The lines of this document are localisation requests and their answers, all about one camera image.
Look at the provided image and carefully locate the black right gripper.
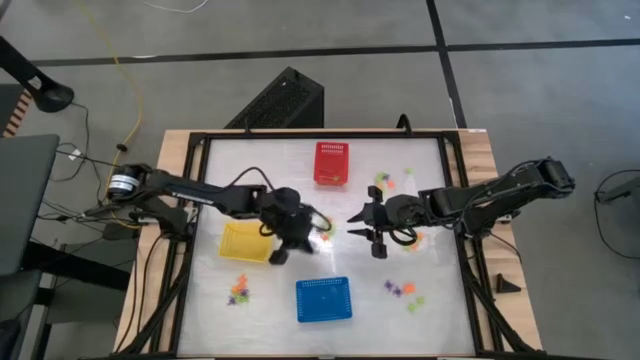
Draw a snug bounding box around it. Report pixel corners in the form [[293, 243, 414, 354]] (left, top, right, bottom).
[[347, 185, 430, 260]]

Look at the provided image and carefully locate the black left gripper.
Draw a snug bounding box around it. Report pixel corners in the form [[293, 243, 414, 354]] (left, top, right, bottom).
[[259, 187, 321, 266]]

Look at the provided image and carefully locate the yellow plastic basket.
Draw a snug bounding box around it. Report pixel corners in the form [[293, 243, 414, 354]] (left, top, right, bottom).
[[218, 221, 275, 264]]

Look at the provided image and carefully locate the blue plastic basket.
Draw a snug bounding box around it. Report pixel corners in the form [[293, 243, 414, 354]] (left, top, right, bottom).
[[295, 276, 354, 324]]

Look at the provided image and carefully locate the red plastic basket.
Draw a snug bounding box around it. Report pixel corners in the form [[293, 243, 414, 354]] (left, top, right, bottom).
[[313, 141, 350, 187]]

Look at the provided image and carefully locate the black perforated computer tower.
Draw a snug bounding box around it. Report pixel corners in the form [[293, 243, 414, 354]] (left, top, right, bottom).
[[223, 66, 325, 130]]

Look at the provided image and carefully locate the black desk base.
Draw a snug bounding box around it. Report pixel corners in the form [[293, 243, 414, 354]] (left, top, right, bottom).
[[22, 241, 132, 292]]

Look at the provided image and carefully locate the grey equipment base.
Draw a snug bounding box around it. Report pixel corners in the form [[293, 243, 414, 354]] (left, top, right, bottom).
[[597, 175, 640, 205]]

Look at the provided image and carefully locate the grey desk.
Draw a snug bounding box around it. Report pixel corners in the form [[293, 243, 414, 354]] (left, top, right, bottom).
[[0, 133, 60, 277]]

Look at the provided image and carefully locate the black floor stand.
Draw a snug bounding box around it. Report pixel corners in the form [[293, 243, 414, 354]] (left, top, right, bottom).
[[0, 35, 75, 114]]

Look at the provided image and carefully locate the slatted wooden panel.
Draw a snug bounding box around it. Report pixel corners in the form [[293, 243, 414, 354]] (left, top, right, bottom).
[[2, 88, 34, 139]]

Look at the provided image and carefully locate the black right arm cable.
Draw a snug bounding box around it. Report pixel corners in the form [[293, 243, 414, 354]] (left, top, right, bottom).
[[389, 224, 420, 247]]

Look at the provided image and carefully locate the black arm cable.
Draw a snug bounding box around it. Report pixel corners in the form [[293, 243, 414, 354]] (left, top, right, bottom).
[[230, 166, 276, 194], [389, 224, 420, 247]]

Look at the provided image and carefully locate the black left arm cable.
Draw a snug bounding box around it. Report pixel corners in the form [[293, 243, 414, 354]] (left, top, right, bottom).
[[230, 166, 276, 194]]

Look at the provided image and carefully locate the black aluminium table frame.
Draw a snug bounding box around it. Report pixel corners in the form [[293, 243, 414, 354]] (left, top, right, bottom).
[[113, 128, 544, 360]]

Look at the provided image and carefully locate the black triangular bracket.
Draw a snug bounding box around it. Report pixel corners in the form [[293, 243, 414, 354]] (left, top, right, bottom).
[[495, 272, 523, 295]]

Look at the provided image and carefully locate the yellow cable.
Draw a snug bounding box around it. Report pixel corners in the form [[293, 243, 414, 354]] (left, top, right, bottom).
[[74, 0, 145, 231]]

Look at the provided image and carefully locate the black floor cable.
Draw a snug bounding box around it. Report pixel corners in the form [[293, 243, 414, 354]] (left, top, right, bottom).
[[593, 168, 640, 261], [37, 101, 151, 226]]

